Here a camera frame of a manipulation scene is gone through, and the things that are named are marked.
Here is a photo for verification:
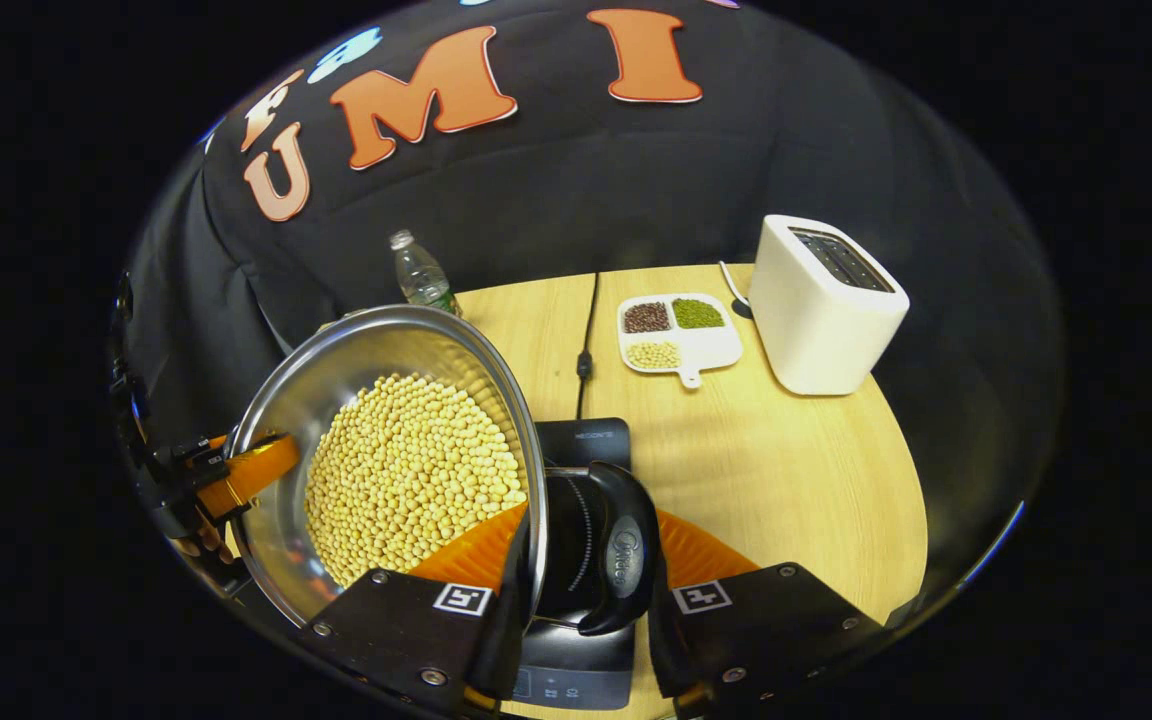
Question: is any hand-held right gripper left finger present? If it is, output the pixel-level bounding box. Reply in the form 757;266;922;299
298;500;537;716

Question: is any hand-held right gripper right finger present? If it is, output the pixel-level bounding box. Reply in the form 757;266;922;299
646;508;882;716

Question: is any steel pot with black handles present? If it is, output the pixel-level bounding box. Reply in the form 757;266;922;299
226;304;662;638

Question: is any pile of yellow soybeans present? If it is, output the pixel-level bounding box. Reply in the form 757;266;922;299
304;373;529;589

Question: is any black induction cooktop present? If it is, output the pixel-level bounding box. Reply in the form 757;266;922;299
511;418;637;711

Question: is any clear plastic water bottle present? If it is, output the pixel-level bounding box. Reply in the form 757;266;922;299
389;230;464;319

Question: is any white divided bean dish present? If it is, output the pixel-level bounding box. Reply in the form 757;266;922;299
618;293;744;389

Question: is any white toaster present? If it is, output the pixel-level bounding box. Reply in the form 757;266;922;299
749;214;910;396

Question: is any small heap of green beans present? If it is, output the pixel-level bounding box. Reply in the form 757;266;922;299
672;298;725;330

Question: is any black cooktop power cable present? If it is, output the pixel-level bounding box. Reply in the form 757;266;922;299
576;272;600;421

